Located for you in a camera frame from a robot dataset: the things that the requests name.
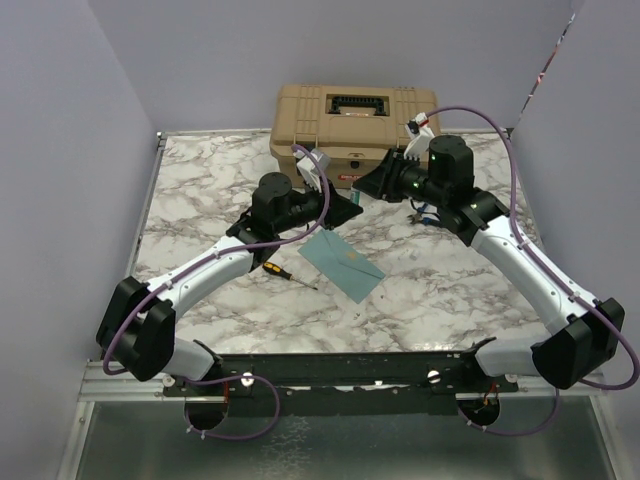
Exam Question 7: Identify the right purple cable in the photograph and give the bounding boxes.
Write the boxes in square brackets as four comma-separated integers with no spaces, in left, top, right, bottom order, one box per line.
[419,105,640,437]

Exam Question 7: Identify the aluminium frame rail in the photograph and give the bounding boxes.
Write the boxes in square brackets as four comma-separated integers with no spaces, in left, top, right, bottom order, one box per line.
[78,361,163,402]

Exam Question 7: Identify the blue black pliers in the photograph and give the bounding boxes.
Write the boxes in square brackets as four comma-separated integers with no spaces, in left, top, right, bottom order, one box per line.
[407,200,442,228]

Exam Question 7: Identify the yellow black screwdriver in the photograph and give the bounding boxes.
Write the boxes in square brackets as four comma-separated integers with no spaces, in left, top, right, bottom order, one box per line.
[262,262,318,291]

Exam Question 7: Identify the tan plastic toolbox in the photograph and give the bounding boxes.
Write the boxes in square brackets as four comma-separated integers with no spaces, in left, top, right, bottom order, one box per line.
[269,84,438,189]

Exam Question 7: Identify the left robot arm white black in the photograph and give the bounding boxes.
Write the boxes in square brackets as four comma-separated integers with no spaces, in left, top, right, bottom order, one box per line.
[96,173,363,395]

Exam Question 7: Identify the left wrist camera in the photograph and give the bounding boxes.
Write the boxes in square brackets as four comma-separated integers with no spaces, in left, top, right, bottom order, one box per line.
[294,148,331,192]

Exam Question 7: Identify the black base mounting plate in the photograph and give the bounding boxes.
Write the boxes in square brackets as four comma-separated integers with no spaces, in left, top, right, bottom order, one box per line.
[99,344,599,419]

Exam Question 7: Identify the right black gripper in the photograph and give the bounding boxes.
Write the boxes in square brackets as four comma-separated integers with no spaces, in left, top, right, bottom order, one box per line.
[355,146,448,207]

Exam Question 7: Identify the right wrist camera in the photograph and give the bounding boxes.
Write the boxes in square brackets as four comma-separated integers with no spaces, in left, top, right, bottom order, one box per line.
[403,112,435,161]

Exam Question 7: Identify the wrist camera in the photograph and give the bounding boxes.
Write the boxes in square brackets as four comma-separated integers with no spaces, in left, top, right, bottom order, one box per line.
[294,148,331,192]
[403,112,435,161]

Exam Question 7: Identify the teal envelope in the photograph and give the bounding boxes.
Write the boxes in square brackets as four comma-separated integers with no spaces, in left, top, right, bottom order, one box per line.
[298,229,385,304]

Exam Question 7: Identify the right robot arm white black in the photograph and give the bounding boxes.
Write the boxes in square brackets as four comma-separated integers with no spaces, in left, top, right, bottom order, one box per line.
[353,135,625,391]

